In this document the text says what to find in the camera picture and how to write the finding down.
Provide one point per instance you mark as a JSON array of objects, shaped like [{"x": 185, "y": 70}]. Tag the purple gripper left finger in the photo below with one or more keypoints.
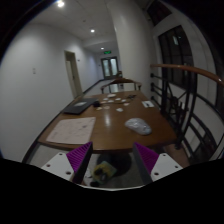
[{"x": 71, "y": 166}]

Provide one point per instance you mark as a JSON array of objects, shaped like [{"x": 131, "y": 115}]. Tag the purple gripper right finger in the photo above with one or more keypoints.
[{"x": 153, "y": 166}]

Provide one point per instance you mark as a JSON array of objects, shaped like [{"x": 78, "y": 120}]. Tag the white computer mouse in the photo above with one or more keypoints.
[{"x": 139, "y": 126}]

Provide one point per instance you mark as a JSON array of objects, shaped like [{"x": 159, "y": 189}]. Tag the yellow green object on floor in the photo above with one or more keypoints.
[{"x": 103, "y": 172}]

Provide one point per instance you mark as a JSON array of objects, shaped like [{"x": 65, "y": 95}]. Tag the wooden table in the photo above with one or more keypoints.
[{"x": 110, "y": 135}]

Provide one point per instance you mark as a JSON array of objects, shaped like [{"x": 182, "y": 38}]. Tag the black laptop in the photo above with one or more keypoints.
[{"x": 80, "y": 106}]

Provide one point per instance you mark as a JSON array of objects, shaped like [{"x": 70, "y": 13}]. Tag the white card on table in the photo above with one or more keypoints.
[{"x": 147, "y": 104}]

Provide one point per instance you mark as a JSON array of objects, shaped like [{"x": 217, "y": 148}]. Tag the white disc on table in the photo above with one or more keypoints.
[{"x": 119, "y": 109}]

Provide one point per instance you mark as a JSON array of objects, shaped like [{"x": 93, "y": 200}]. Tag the wooden chair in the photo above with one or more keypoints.
[{"x": 137, "y": 85}]

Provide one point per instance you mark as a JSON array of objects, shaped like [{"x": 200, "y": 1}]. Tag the double glass door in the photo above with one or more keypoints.
[{"x": 109, "y": 67}]

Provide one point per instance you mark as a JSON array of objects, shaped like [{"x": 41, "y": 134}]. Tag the side doorway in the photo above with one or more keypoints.
[{"x": 73, "y": 74}]

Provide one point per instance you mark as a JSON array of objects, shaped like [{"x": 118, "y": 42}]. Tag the wooden stair handrail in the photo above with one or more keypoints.
[{"x": 196, "y": 70}]

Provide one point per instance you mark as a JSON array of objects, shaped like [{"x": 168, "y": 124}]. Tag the green exit sign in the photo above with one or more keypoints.
[{"x": 107, "y": 52}]

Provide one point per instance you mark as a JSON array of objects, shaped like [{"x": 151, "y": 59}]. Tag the dark window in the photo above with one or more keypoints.
[{"x": 176, "y": 50}]

